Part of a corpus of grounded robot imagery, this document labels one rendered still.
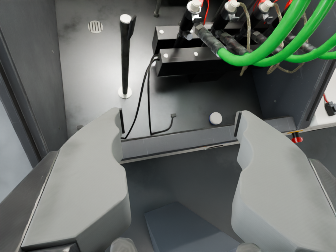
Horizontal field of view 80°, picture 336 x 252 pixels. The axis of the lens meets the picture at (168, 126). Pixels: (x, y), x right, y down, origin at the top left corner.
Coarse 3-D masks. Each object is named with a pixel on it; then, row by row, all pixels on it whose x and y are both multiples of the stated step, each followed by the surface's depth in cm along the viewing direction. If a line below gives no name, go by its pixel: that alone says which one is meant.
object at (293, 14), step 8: (296, 0) 18; (304, 0) 17; (288, 8) 19; (296, 8) 18; (304, 8) 18; (288, 16) 19; (296, 16) 18; (280, 24) 20; (288, 24) 19; (280, 32) 20; (288, 32) 20; (272, 40) 21; (280, 40) 20; (224, 48) 31; (264, 48) 22; (272, 48) 21; (224, 56) 30; (232, 56) 28; (240, 56) 27; (248, 56) 25; (256, 56) 23; (264, 56) 23; (232, 64) 28; (240, 64) 27; (248, 64) 25
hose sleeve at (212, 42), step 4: (204, 28) 36; (200, 32) 36; (204, 32) 35; (208, 32) 35; (200, 36) 36; (204, 36) 35; (208, 36) 34; (212, 36) 34; (204, 40) 35; (208, 40) 34; (212, 40) 33; (216, 40) 33; (208, 44) 34; (212, 44) 32; (216, 44) 32; (220, 44) 32; (212, 48) 32; (216, 48) 31; (220, 48) 31; (216, 52) 32
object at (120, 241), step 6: (114, 240) 5; (120, 240) 5; (126, 240) 5; (114, 246) 5; (120, 246) 5; (126, 246) 5; (132, 246) 5; (240, 246) 5; (246, 246) 5; (252, 246) 5
